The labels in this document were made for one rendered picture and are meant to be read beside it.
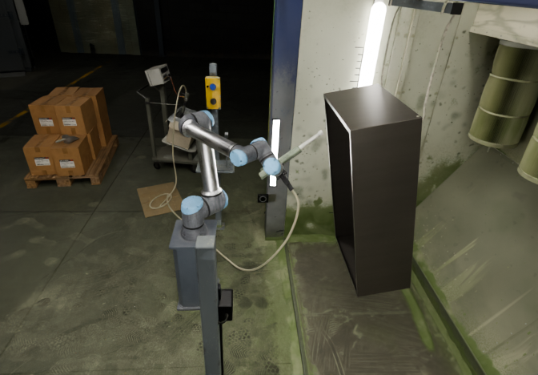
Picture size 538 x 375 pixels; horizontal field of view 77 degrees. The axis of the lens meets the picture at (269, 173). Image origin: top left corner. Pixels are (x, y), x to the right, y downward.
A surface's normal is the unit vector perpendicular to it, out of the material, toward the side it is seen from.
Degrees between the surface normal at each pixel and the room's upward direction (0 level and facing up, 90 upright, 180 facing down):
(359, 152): 90
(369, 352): 0
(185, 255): 90
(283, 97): 90
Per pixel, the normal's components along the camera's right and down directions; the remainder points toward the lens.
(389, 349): 0.04, -0.87
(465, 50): 0.07, 0.49
